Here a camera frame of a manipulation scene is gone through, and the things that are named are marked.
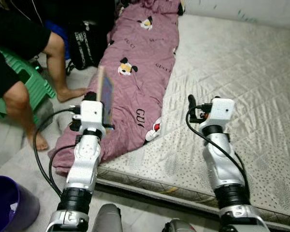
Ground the grey left robot leg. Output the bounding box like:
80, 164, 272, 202
93, 203, 123, 232

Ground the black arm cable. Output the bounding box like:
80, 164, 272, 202
185, 109, 252, 201
33, 105, 83, 199
48, 144, 78, 191

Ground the colourful children book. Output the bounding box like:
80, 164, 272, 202
96, 65, 116, 129

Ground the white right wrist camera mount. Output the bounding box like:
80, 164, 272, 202
209, 97, 235, 128

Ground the black bag with white print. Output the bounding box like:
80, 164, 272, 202
68, 19, 115, 70

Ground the pink cartoon print blanket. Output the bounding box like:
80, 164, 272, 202
48, 0, 185, 176

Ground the purple bucket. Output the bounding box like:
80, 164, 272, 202
0, 175, 41, 232

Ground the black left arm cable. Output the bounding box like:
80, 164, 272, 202
33, 105, 83, 199
48, 144, 78, 191

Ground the person in black clothes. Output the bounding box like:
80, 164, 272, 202
0, 0, 91, 152

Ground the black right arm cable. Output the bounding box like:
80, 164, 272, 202
185, 109, 252, 201

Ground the white quilted mattress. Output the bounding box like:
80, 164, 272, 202
97, 14, 290, 229

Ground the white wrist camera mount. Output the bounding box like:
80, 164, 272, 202
79, 100, 107, 132
209, 97, 235, 128

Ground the grey robot leg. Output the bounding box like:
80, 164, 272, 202
163, 218, 200, 232
93, 203, 123, 232

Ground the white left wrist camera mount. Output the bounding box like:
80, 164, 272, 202
79, 100, 107, 132

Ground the green plastic stool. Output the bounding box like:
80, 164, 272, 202
0, 47, 57, 120

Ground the grey right robot leg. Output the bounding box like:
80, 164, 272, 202
163, 218, 200, 232

